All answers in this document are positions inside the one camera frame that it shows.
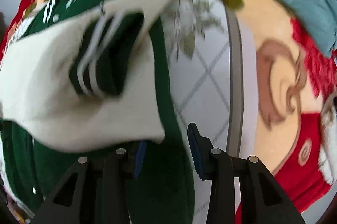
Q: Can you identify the green and cream varsity jacket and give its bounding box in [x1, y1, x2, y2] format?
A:
[1, 0, 195, 223]

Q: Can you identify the red floral patterned bed blanket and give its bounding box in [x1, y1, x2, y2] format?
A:
[1, 0, 336, 223]

